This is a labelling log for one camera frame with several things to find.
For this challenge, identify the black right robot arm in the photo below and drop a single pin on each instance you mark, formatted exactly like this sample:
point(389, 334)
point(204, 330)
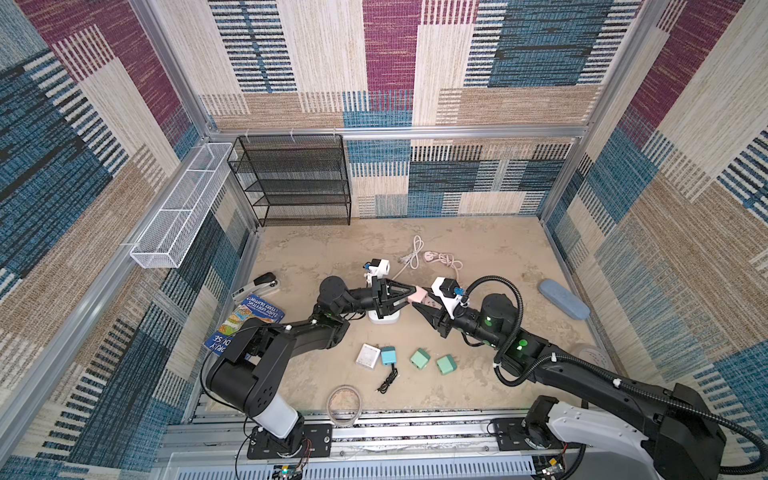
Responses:
point(670, 431)

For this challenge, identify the white square power strip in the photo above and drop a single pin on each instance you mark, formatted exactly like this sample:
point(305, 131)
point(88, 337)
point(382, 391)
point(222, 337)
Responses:
point(383, 319)

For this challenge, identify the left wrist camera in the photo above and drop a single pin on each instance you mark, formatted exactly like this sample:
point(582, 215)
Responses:
point(376, 268)

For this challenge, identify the pink charger plug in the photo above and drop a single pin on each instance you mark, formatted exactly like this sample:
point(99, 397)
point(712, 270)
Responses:
point(418, 296)

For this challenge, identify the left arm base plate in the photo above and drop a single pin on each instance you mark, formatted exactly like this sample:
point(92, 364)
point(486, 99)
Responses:
point(312, 441)

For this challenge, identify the black wire shelf rack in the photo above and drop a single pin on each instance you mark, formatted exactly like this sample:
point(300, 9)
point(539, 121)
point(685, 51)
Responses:
point(294, 180)

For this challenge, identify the black grey stapler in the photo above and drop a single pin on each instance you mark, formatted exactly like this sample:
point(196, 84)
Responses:
point(262, 285)

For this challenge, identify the pink round power strip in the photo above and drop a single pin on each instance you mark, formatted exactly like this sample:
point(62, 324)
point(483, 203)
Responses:
point(432, 302)

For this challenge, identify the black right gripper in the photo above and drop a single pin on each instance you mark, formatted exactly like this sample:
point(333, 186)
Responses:
point(434, 318)

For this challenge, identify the green charger plug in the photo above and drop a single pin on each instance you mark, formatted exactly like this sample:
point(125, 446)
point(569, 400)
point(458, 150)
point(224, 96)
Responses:
point(446, 364)
point(420, 358)

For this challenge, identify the blue illustrated book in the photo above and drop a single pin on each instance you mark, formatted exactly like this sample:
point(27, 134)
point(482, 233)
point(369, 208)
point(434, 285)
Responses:
point(251, 307)

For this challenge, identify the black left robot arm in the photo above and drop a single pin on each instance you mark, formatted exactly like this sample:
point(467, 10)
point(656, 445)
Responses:
point(248, 373)

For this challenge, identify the white flat charger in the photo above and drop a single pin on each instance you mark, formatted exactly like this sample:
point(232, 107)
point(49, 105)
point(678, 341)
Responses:
point(368, 356)

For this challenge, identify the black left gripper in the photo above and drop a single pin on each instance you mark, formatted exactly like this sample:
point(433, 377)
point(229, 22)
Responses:
point(384, 301)

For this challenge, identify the blue grey glasses case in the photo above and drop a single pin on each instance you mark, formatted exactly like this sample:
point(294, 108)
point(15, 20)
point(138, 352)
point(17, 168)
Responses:
point(564, 299)

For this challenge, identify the white wire mesh basket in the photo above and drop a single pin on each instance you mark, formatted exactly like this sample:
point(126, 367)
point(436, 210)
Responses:
point(165, 242)

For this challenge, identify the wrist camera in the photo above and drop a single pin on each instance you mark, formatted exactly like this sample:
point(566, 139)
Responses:
point(448, 292)
point(376, 268)

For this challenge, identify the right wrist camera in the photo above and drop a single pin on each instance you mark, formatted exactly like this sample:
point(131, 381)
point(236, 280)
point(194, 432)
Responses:
point(448, 292)

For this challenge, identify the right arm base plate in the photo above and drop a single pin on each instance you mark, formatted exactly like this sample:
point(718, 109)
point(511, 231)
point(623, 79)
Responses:
point(511, 435)

